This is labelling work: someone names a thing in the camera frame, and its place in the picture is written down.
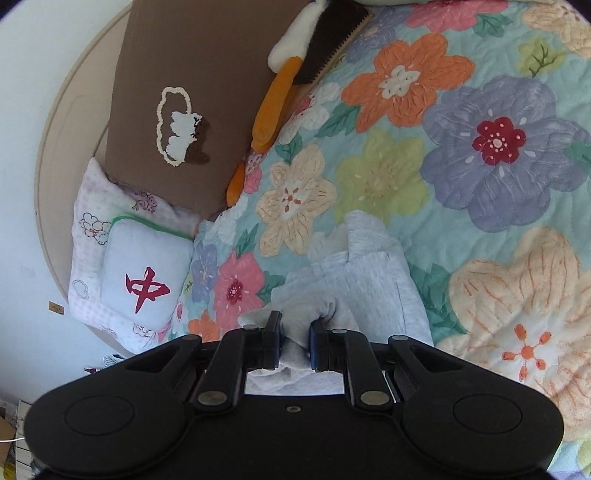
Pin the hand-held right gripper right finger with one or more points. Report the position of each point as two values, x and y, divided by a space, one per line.
316 346

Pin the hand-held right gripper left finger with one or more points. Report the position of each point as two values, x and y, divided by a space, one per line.
275 341

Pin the light grey t-shirt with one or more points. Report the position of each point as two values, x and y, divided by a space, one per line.
351 277

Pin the white pillow with red character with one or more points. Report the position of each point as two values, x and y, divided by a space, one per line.
138 249

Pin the floral quilt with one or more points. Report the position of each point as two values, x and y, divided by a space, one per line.
461 184

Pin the white floral print pillow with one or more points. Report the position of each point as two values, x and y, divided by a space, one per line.
92 194

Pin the orange white black plush toy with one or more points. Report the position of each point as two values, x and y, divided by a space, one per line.
272 106

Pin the cardboard box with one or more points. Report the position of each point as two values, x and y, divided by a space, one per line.
5 429

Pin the beige round headboard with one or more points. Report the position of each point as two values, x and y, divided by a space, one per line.
60 138

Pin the brown pillow with sheep patch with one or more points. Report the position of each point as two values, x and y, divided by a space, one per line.
184 55

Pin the small brown wall tag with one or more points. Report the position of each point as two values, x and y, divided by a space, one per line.
57 308

